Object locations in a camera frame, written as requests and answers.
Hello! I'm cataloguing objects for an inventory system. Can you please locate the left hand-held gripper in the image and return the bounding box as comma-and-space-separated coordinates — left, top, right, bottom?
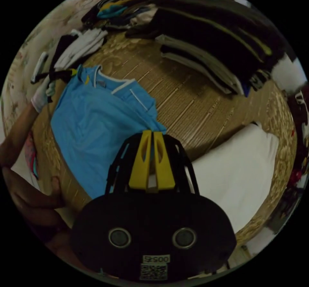
31, 68, 90, 103

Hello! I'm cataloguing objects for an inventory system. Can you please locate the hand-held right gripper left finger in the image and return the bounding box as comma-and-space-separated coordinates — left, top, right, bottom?
128, 130, 152, 189

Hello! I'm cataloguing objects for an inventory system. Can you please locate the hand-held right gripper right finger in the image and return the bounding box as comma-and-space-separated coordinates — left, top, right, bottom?
154, 132, 176, 189

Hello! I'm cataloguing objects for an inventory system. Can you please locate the blue short sleeve shirt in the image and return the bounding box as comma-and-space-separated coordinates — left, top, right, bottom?
50, 64, 167, 199

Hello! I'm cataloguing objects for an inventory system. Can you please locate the person's left forearm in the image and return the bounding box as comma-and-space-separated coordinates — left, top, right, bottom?
0, 103, 40, 169

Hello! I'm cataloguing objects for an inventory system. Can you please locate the person's left hand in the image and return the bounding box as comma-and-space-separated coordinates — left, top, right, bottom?
31, 76, 57, 113

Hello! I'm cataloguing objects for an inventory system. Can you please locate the pile of white clothes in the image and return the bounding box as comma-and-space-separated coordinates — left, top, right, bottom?
49, 28, 109, 72

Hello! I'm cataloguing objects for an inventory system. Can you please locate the white pillow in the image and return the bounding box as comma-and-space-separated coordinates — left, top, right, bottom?
190, 122, 281, 235

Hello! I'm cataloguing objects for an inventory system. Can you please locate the pile of mixed colour clothes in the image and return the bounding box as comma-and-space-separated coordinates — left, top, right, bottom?
81, 0, 155, 33

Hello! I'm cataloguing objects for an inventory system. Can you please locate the person's body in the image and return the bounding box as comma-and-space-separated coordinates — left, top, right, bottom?
0, 132, 73, 253

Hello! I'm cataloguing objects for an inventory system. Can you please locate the pile of dark clothes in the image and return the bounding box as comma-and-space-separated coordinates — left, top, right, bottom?
125, 0, 275, 98

